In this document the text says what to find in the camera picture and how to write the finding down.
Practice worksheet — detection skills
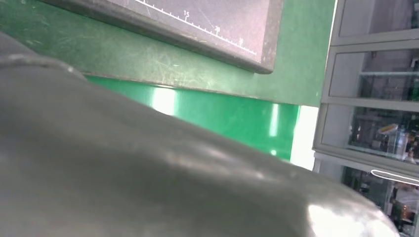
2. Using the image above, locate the green conveyor belt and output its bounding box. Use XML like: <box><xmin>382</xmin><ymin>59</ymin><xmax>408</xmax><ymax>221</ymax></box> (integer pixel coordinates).
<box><xmin>85</xmin><ymin>75</ymin><xmax>319</xmax><ymax>171</ymax></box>

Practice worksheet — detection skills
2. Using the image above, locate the grey framed glass partition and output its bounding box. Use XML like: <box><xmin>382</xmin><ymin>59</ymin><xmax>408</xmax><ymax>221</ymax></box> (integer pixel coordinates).
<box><xmin>312</xmin><ymin>0</ymin><xmax>419</xmax><ymax>237</ymax></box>

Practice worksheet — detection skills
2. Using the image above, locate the black inbound scanner machine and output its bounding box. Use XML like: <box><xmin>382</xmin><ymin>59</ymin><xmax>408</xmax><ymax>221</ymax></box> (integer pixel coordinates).
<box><xmin>39</xmin><ymin>0</ymin><xmax>285</xmax><ymax>75</ymax></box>

